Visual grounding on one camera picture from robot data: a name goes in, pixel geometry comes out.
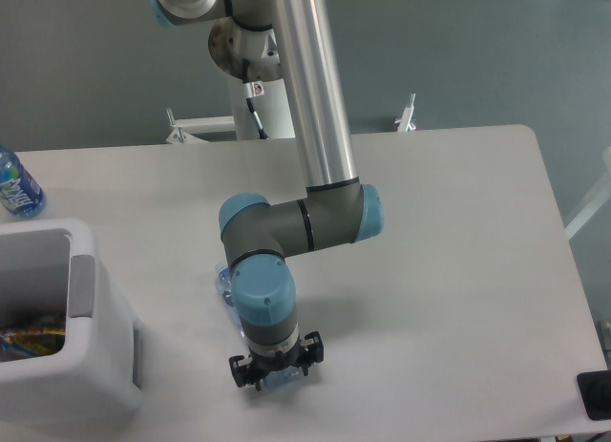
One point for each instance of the white pedestal foot bracket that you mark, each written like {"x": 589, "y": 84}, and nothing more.
{"x": 188, "y": 130}

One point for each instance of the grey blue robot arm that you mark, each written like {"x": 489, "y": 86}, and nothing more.
{"x": 338, "y": 208}

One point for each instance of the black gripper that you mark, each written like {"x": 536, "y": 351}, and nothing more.
{"x": 251, "y": 370}

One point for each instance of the white trash can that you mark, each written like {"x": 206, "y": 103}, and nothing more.
{"x": 69, "y": 338}

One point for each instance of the clear plastic bottle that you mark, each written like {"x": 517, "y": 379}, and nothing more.
{"x": 275, "y": 379}

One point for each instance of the black device at table edge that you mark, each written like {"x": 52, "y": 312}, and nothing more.
{"x": 594, "y": 388}

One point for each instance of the blue labelled drink bottle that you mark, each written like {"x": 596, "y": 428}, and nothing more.
{"x": 21, "y": 195}

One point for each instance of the white table leg frame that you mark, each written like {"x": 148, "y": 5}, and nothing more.
{"x": 594, "y": 199}

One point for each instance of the colourful snack wrappers in bin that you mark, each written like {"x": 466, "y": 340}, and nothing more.
{"x": 38, "y": 337}

